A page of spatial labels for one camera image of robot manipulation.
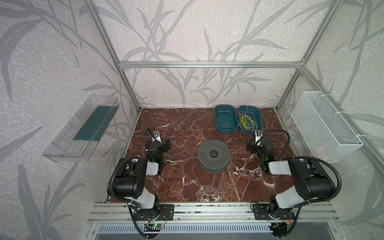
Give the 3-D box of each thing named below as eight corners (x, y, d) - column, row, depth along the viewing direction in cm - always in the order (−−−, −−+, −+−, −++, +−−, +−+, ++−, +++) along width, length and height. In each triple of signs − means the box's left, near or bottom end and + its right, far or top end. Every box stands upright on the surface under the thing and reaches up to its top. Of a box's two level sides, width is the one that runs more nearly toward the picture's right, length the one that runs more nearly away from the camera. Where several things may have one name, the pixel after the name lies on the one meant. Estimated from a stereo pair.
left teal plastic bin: (216, 133, 107) (216, 128, 103) (214, 109, 123) (214, 104, 118) (238, 133, 107) (239, 128, 103) (233, 109, 123) (234, 104, 118)
